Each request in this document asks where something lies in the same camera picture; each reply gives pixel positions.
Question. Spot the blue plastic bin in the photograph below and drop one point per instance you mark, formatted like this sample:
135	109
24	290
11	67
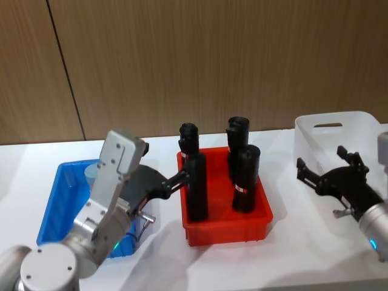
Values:
63	188

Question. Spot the black cylinder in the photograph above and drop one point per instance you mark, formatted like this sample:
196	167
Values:
238	133
197	194
189	139
247	182

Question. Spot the translucent white plastic basket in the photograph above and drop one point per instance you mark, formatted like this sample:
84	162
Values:
321	142

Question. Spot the red plastic bin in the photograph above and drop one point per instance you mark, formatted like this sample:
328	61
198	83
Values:
224	225

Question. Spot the white table cloth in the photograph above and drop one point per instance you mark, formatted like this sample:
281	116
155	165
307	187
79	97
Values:
242	266

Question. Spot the pale blue cylinder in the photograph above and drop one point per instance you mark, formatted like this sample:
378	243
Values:
91	175

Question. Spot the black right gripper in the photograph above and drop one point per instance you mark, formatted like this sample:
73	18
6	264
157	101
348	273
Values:
345	183

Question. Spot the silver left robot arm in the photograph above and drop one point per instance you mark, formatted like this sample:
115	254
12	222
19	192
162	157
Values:
48	266

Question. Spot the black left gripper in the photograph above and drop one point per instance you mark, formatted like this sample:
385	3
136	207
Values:
145	183

